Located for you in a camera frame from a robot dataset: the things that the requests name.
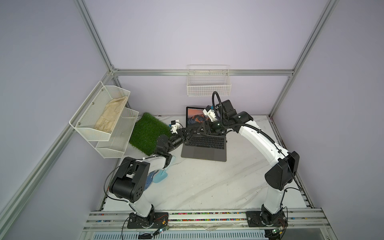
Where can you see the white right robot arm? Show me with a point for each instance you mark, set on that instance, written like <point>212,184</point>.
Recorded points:
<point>284,164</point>

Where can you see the aluminium rail base frame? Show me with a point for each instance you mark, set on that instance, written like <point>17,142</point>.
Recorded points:
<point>296,224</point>

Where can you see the light blue plastic scoop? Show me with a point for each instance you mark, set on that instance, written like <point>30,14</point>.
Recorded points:
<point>160,175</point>

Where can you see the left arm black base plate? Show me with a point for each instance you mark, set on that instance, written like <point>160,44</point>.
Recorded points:
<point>152,221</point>

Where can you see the white mesh shelf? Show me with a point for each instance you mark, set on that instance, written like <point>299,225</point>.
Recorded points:
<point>97,118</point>
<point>118,143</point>

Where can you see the aluminium enclosure frame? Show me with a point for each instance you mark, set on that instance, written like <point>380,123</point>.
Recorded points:
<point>23,195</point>

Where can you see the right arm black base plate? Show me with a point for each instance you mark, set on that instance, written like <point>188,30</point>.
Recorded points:
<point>264,219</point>

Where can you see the green artificial grass mat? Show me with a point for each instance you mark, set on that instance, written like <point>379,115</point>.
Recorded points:
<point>146,132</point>

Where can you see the grey laptop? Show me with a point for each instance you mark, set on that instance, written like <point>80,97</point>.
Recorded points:
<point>211,148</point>

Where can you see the white upper mesh shelf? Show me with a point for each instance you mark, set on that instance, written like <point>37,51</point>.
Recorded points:
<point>97,118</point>

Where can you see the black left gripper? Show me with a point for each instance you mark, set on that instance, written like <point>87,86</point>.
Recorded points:
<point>184,134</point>

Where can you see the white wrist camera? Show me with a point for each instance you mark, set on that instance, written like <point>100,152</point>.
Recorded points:
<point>175,125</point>
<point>209,112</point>

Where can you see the white lower mesh shelf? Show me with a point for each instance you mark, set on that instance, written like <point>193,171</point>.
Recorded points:
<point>118,143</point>

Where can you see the white wire wall basket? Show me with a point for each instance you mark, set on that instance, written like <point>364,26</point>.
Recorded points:
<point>203,80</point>

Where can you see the blue dotted work glove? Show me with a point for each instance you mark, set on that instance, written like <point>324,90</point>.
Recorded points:
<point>149,179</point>

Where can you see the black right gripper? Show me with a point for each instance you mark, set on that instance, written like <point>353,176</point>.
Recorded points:
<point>206,125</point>

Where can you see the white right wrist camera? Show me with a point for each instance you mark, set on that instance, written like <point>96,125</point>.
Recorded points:
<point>209,112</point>

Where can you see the beige cloth in shelf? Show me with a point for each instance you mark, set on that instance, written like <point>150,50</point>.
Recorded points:
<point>110,115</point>

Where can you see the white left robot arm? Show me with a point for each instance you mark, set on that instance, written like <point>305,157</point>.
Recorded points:
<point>130,177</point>

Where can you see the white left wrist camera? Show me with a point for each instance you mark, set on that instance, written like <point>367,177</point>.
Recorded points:
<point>175,125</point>

